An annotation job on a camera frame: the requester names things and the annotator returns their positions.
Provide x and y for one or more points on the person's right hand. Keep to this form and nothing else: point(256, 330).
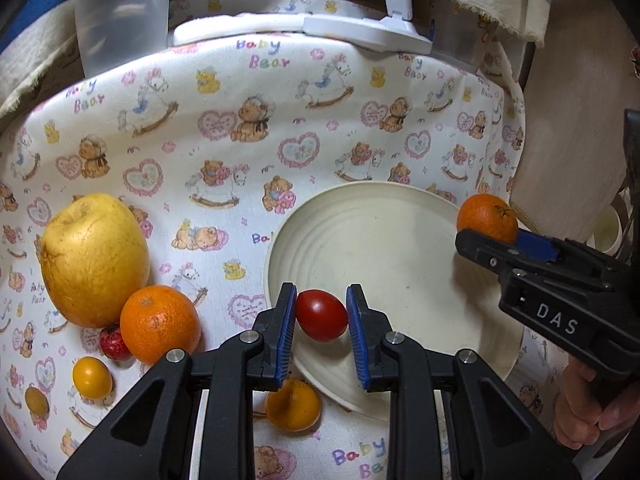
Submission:
point(578, 417)

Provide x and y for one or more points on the brown longan fruit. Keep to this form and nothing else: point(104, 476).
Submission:
point(37, 403)

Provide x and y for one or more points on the wooden chair back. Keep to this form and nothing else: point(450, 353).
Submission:
point(578, 88)

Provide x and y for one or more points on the yellow round tomato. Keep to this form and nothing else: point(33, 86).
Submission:
point(92, 379)

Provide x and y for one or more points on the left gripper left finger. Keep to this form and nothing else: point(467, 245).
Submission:
point(149, 432)

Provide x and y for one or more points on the large yellow pomelo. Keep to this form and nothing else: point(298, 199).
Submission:
point(93, 256)

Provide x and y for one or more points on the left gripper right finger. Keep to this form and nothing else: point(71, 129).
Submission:
point(447, 412)

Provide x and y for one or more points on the clear lidded plastic container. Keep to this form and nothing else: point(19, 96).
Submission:
point(114, 32)

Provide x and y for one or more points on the cream round plate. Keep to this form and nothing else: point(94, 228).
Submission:
point(397, 242)

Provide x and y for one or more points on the red cherry tomato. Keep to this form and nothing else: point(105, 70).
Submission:
point(320, 315)

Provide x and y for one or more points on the dark red small fruit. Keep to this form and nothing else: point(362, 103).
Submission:
point(113, 345)

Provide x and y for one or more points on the small orange kumquat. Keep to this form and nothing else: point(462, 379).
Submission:
point(295, 407)

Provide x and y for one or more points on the orange beside pomelo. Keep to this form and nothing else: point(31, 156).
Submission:
point(156, 319)

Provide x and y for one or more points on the orange mandarin with stem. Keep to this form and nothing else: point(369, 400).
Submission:
point(488, 215)

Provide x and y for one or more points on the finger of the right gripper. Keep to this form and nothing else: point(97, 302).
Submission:
point(492, 255)
point(536, 247)

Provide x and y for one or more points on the white desk lamp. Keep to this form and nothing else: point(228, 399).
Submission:
point(394, 32)

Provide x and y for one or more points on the baby bear print cloth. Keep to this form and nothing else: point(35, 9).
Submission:
point(212, 146)

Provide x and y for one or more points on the white mug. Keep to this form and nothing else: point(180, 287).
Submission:
point(606, 235)

